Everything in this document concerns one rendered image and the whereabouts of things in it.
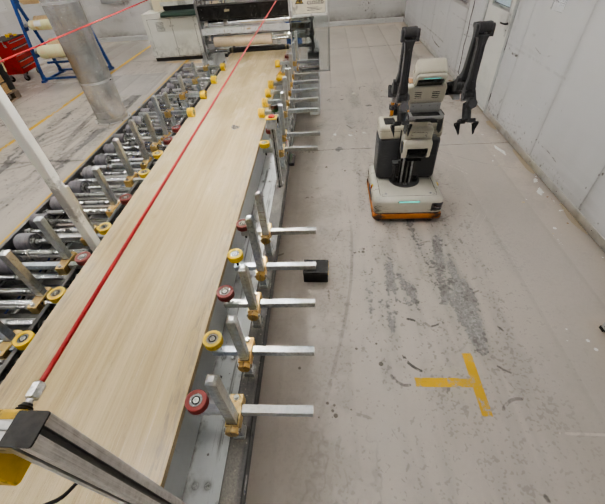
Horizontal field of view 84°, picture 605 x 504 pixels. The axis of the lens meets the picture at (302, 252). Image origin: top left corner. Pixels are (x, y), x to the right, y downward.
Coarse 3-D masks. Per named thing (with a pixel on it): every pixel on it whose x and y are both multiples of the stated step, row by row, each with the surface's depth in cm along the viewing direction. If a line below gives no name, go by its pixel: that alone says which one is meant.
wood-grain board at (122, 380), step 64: (256, 64) 424; (192, 128) 294; (256, 128) 285; (192, 192) 220; (128, 256) 179; (192, 256) 175; (64, 320) 151; (128, 320) 148; (192, 320) 146; (64, 384) 128; (128, 384) 127; (192, 384) 127; (128, 448) 111
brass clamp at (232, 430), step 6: (240, 396) 126; (234, 402) 125; (240, 402) 124; (240, 408) 123; (240, 414) 122; (240, 420) 121; (228, 426) 119; (234, 426) 119; (240, 426) 121; (228, 432) 117; (234, 432) 118; (240, 432) 119
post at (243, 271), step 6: (240, 270) 138; (246, 270) 138; (240, 276) 140; (246, 276) 140; (246, 282) 142; (246, 288) 145; (252, 288) 148; (246, 294) 148; (252, 294) 148; (252, 300) 151; (252, 306) 154; (258, 318) 160; (258, 324) 164
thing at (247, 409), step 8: (208, 408) 125; (216, 408) 124; (248, 408) 124; (256, 408) 123; (264, 408) 123; (272, 408) 123; (280, 408) 123; (288, 408) 123; (296, 408) 122; (304, 408) 122; (312, 408) 122; (288, 416) 123; (296, 416) 123; (304, 416) 123; (312, 416) 122
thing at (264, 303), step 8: (224, 304) 161; (232, 304) 160; (240, 304) 160; (264, 304) 160; (272, 304) 159; (280, 304) 159; (288, 304) 159; (296, 304) 158; (304, 304) 158; (312, 304) 158
